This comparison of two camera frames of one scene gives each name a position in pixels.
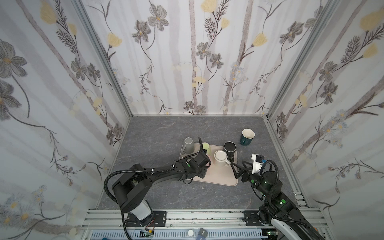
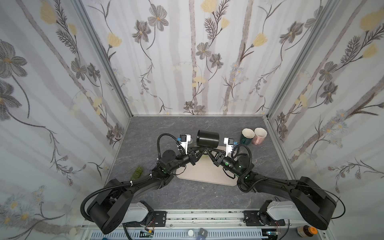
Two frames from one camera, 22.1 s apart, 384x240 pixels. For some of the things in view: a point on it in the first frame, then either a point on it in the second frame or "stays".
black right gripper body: x=243 y=174 -> x=219 y=157
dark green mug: x=247 y=135 stays
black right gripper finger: x=240 y=169 -> x=209 y=151
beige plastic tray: x=224 y=175 stays
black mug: x=230 y=147 -> x=207 y=138
